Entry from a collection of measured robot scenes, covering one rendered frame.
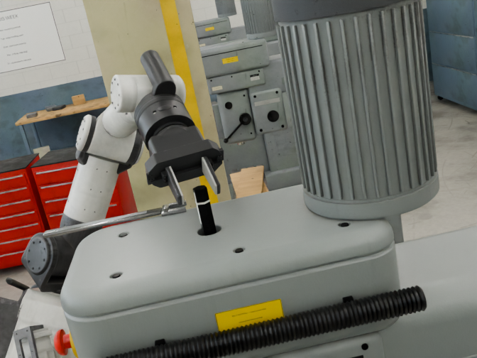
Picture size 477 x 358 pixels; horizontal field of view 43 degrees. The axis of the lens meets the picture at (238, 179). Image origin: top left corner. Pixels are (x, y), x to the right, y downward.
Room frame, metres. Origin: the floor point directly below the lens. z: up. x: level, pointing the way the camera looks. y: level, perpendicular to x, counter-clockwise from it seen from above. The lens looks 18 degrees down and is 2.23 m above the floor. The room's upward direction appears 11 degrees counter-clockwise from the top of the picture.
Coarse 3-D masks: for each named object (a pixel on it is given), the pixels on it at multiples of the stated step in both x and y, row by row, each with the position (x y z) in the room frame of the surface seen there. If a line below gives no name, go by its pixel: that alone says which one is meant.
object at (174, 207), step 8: (184, 200) 0.97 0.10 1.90; (160, 208) 0.96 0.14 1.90; (168, 208) 0.95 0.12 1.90; (176, 208) 0.94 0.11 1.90; (184, 208) 0.94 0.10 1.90; (120, 216) 0.96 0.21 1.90; (128, 216) 0.95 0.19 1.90; (136, 216) 0.95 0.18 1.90; (144, 216) 0.95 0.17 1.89; (152, 216) 0.95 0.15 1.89; (80, 224) 0.96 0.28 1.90; (88, 224) 0.95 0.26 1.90; (96, 224) 0.95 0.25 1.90; (104, 224) 0.95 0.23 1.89; (48, 232) 0.95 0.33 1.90; (56, 232) 0.95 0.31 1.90; (64, 232) 0.95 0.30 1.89
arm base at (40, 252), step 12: (36, 240) 1.20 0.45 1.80; (48, 240) 1.18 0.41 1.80; (24, 252) 1.23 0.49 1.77; (36, 252) 1.19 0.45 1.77; (48, 252) 1.17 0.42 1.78; (24, 264) 1.22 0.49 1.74; (36, 264) 1.18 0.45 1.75; (48, 264) 1.16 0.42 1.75; (36, 276) 1.17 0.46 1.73; (48, 276) 1.16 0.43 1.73; (60, 276) 1.23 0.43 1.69; (48, 288) 1.17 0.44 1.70; (60, 288) 1.19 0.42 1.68
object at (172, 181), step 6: (168, 168) 0.88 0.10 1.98; (162, 174) 0.88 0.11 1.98; (168, 174) 0.87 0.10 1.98; (174, 174) 0.87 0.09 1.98; (168, 180) 0.88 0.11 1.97; (174, 180) 0.86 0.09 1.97; (174, 186) 0.85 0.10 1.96; (174, 192) 0.86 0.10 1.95; (180, 192) 0.84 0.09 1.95; (180, 198) 0.84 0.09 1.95; (180, 204) 0.85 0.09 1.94
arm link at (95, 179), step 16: (80, 128) 1.27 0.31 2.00; (80, 144) 1.22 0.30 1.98; (144, 144) 1.25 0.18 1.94; (80, 160) 1.24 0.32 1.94; (96, 160) 1.24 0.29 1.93; (112, 160) 1.27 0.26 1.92; (80, 176) 1.24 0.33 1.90; (96, 176) 1.24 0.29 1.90; (112, 176) 1.25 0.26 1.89; (80, 192) 1.23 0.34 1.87; (96, 192) 1.23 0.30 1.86; (112, 192) 1.27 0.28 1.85; (80, 208) 1.22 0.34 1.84; (96, 208) 1.23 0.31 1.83
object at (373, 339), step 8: (360, 336) 0.74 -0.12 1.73; (368, 336) 0.73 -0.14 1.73; (376, 336) 0.73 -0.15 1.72; (320, 344) 0.73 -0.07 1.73; (328, 344) 0.73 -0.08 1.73; (336, 344) 0.73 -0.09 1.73; (344, 344) 0.73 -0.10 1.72; (352, 344) 0.73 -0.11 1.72; (360, 344) 0.73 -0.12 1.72; (368, 344) 0.73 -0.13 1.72; (376, 344) 0.73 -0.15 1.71; (288, 352) 0.73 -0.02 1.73; (296, 352) 0.73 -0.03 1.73; (304, 352) 0.73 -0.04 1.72; (312, 352) 0.73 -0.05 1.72; (320, 352) 0.73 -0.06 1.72; (328, 352) 0.73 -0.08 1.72; (336, 352) 0.73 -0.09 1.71; (344, 352) 0.73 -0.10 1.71; (352, 352) 0.73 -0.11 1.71; (360, 352) 0.73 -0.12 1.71; (368, 352) 0.73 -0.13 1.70; (376, 352) 0.73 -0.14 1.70
